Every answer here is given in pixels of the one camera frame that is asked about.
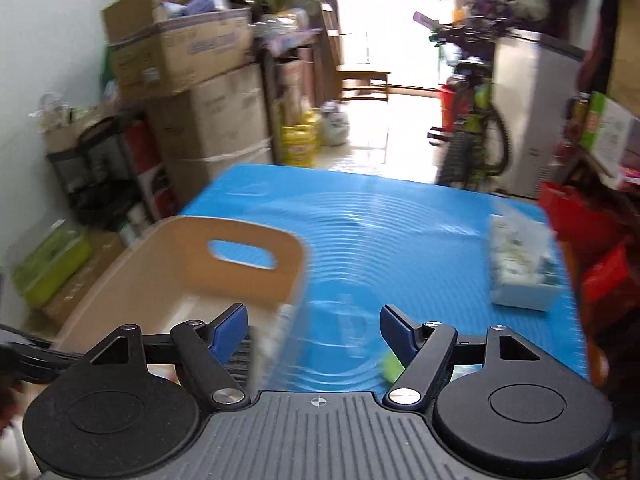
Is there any small white floor bag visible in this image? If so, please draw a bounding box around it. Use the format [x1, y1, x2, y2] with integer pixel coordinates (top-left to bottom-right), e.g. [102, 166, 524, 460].
[320, 102, 351, 147]

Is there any green white carton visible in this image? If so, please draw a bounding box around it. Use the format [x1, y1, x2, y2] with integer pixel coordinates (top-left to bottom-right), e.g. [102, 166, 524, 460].
[581, 91, 640, 177]

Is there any cluttered wooden side table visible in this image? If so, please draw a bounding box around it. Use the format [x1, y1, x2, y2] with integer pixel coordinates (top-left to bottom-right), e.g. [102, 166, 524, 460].
[260, 35, 346, 166]

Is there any white tissue box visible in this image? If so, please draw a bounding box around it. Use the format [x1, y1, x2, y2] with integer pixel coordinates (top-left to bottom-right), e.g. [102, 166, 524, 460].
[487, 214, 564, 312]

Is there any wooden chair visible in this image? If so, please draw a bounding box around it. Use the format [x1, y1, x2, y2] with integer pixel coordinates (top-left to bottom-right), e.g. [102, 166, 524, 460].
[320, 2, 392, 104]

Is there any flat cardboard box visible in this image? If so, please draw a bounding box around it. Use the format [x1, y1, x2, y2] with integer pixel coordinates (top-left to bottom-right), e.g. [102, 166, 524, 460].
[42, 232, 127, 327]

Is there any tall brown cardboard box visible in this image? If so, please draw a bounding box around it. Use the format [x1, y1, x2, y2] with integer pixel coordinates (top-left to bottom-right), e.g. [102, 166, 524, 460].
[605, 0, 640, 117]

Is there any green black bicycle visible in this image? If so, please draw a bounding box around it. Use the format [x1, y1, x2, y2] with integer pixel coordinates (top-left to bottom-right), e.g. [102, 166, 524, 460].
[414, 10, 512, 192]

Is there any pale cloth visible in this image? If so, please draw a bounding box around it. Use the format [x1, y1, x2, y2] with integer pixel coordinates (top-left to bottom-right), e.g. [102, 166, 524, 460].
[0, 419, 42, 480]

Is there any beige plastic storage bin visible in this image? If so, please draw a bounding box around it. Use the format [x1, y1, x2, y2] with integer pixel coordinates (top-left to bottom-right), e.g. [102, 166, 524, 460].
[52, 215, 307, 391]

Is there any red gift bag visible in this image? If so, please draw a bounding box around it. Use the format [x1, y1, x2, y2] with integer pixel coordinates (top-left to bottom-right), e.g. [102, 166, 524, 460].
[580, 244, 632, 307]

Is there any red paper bag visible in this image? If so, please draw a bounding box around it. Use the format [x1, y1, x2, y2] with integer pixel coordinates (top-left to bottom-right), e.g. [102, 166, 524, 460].
[538, 182, 622, 257]

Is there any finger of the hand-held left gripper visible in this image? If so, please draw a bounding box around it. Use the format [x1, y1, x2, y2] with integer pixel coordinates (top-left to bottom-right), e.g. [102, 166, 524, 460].
[0, 324, 88, 367]

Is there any large cardboard box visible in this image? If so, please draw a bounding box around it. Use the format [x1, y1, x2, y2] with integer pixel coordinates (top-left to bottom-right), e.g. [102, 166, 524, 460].
[145, 62, 274, 207]

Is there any white chest freezer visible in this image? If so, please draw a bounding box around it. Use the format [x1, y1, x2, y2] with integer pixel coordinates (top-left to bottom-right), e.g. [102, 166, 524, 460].
[492, 29, 587, 201]

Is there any green transparent plastic box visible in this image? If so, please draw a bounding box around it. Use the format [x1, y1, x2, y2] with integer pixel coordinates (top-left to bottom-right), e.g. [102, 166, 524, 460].
[12, 227, 94, 312]

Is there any blue silicone baking mat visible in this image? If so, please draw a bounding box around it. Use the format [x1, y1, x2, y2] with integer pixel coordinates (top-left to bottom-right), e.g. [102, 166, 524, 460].
[182, 164, 591, 396]

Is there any open printed cardboard box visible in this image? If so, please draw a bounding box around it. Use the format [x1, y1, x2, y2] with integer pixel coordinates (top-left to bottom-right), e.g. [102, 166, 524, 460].
[101, 0, 254, 104]

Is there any yellow plastic jug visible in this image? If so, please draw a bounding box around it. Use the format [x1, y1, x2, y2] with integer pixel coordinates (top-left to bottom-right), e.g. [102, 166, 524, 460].
[281, 110, 324, 169]

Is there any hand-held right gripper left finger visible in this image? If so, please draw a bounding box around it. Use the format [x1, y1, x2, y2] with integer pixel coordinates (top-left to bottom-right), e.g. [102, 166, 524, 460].
[82, 303, 251, 408]

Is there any small open cardboard box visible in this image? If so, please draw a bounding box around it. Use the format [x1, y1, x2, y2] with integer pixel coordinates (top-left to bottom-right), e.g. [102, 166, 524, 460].
[42, 104, 122, 154]

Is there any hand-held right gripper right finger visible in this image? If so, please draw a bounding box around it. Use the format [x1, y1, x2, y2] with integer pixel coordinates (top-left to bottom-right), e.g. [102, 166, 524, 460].
[380, 304, 548, 408]

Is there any black utility cart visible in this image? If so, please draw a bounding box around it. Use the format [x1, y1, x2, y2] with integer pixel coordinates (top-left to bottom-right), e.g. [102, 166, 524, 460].
[46, 115, 174, 232]

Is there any yellow plastic tool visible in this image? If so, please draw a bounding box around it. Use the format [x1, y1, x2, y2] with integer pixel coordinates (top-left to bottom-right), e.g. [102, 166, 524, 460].
[381, 351, 407, 382]

